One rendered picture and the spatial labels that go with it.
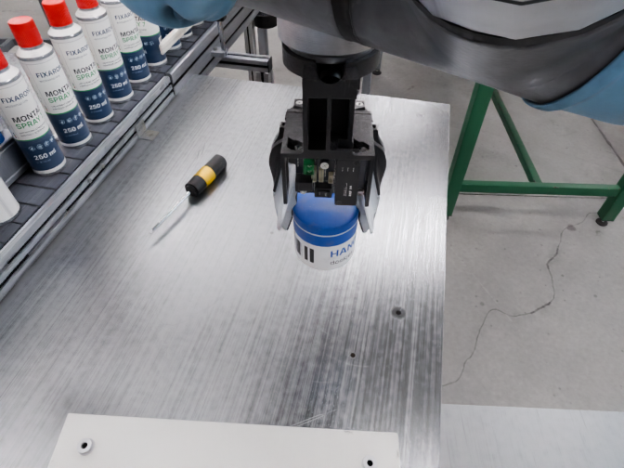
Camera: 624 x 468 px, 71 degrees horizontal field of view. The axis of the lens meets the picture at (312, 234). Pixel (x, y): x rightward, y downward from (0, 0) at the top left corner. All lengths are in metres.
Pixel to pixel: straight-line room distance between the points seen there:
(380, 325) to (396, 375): 0.07
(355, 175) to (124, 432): 0.28
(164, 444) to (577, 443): 0.43
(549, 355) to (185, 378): 1.33
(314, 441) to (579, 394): 1.33
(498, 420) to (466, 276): 1.23
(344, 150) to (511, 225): 1.74
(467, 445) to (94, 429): 0.37
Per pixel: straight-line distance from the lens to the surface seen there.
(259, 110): 0.97
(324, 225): 0.43
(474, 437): 0.56
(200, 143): 0.89
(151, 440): 0.42
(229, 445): 0.40
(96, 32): 0.91
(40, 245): 0.77
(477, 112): 1.63
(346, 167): 0.34
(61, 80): 0.82
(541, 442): 0.58
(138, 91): 0.99
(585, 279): 1.96
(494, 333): 1.66
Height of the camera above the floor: 1.33
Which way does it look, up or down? 47 degrees down
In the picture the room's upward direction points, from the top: straight up
